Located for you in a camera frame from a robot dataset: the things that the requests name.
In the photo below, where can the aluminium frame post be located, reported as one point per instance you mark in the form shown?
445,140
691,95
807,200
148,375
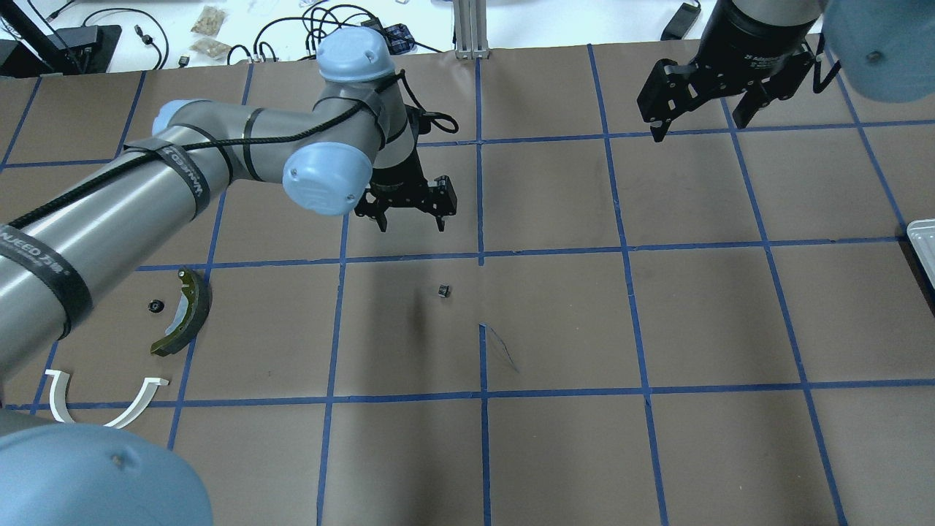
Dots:
470,29

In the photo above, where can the bag of small parts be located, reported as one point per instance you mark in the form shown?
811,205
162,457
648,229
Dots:
209,21

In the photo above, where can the green brake shoe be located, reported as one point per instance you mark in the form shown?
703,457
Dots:
191,314

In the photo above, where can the black stand base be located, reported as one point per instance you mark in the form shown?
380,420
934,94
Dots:
32,50

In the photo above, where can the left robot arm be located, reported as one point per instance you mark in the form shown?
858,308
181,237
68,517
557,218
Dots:
354,152

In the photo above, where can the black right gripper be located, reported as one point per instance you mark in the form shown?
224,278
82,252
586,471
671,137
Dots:
752,40

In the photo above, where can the black power adapter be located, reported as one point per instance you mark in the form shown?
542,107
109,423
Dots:
681,21

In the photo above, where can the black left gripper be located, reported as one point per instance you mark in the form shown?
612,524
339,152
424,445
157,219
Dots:
399,177

